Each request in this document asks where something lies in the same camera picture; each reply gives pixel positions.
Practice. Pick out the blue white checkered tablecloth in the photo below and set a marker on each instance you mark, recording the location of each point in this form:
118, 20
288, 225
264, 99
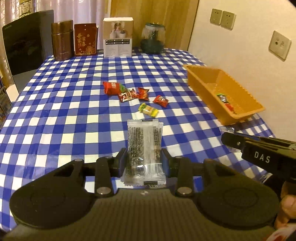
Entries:
63, 114

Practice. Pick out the yellow green candy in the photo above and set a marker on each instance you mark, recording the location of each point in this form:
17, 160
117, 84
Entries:
148, 110

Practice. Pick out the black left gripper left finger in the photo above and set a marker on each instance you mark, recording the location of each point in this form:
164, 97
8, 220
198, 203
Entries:
66, 194

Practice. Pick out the green black snack packet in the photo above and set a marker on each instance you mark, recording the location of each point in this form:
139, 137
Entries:
222, 97

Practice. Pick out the glass jar gold lid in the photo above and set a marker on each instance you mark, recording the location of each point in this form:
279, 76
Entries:
25, 7

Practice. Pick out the clear sesame snack packet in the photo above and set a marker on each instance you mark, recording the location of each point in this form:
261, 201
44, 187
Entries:
143, 165

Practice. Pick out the double wall socket plate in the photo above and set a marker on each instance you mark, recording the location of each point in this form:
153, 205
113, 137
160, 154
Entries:
221, 18

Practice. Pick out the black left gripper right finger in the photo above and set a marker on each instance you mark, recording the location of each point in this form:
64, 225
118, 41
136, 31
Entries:
221, 194

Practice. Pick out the blue milk carton box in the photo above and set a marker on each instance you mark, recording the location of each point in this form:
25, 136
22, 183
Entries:
5, 104

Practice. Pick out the red white candy wrapper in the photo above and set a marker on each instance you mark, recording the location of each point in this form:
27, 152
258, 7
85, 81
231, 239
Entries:
128, 95

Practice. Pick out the small red candy packet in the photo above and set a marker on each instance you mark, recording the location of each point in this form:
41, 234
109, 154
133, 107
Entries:
143, 94

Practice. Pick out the black flat appliance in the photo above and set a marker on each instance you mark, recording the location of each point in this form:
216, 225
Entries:
28, 43

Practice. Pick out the wooden door panel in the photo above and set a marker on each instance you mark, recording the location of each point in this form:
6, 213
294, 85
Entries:
177, 16

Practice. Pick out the person's right hand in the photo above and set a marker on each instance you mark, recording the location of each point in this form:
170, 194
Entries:
287, 205

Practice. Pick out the red green snack packet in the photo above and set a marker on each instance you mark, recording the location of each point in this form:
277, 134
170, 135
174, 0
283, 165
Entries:
113, 88

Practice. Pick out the red candy packet right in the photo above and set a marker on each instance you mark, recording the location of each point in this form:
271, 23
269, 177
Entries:
160, 100

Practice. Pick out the green glass jar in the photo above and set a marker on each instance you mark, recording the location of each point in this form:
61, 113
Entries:
153, 38

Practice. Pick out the orange plastic tray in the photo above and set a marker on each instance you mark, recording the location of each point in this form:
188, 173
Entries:
228, 100

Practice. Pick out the single wall socket plate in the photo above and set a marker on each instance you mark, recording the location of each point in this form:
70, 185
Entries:
279, 45

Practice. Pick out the clear brown candy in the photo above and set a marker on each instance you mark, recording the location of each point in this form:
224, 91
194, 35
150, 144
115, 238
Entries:
226, 129

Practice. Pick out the sheer pink curtain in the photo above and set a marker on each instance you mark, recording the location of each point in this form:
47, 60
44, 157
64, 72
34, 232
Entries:
93, 13

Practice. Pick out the brown metal canister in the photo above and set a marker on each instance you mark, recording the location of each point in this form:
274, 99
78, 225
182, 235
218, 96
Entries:
63, 40

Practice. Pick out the white product box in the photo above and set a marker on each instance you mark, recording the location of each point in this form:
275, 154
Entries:
117, 37

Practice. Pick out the red gold tin box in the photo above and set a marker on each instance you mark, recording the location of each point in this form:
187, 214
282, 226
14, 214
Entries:
85, 39

